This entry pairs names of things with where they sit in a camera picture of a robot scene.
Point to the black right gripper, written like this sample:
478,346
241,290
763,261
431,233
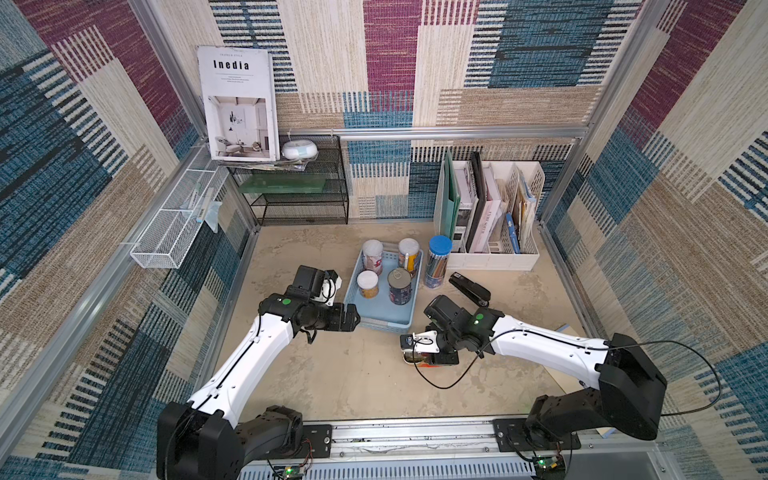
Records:
433,352

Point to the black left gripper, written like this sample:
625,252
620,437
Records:
337,322

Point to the small white-lid yellow can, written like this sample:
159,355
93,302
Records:
368,284

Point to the dark label round tin can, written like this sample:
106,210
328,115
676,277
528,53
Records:
400,286

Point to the tall white-lid red label can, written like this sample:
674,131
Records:
372,251

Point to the clear-lid colourful can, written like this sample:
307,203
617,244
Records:
409,255

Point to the oval fish tin can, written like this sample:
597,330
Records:
420,360

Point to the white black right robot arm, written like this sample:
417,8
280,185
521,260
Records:
620,386

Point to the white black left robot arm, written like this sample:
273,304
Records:
205,438

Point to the light blue plastic basket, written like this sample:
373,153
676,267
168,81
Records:
380,313

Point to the black stapler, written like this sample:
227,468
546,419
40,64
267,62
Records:
475,292

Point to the blue lid pencil canister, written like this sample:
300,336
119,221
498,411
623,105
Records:
438,261

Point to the white plastic file organizer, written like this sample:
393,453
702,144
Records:
497,256

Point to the blue slim book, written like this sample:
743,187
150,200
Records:
512,238

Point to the green folder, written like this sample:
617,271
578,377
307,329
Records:
448,199

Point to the pink book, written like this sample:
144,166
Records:
492,209

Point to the stack of worn papers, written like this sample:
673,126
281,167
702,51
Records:
523,211

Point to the green board on shelf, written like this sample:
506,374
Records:
283,184

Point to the dark grey binder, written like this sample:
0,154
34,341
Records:
479,184

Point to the white round device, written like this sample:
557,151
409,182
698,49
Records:
299,150

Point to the Inedia white magazine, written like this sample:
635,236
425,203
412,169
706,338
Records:
239,100

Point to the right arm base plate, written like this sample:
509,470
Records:
512,434

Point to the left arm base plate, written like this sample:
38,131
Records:
312,441

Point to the aluminium front rail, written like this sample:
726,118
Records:
465,448

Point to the black wire shelf rack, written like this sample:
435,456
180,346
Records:
332,206

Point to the white wire wall basket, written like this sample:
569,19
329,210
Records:
166,241

